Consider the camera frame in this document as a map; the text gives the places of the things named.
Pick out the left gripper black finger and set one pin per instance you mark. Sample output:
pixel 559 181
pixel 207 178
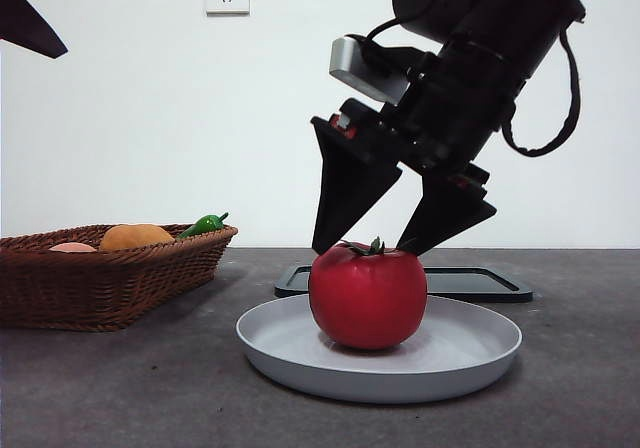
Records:
pixel 25 23

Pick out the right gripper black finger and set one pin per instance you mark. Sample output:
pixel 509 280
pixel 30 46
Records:
pixel 445 213
pixel 345 188

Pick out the red tomato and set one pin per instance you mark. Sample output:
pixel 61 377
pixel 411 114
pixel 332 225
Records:
pixel 367 298

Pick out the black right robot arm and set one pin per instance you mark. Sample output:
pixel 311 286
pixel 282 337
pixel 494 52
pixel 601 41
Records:
pixel 500 13

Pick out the dark rectangular tray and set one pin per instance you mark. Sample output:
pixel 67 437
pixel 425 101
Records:
pixel 475 283

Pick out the green chili pepper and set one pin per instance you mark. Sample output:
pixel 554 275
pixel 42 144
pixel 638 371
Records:
pixel 200 226

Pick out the pale grey round plate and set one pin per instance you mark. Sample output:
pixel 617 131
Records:
pixel 375 378

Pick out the orange round fruit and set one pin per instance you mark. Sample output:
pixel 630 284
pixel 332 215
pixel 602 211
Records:
pixel 135 236

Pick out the pink peach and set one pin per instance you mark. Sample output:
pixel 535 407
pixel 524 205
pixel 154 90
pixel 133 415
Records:
pixel 72 248

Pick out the brown wicker basket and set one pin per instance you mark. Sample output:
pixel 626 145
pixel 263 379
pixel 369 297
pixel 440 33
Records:
pixel 100 288

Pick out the pale grey camera box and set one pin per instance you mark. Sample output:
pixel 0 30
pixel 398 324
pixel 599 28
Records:
pixel 350 63

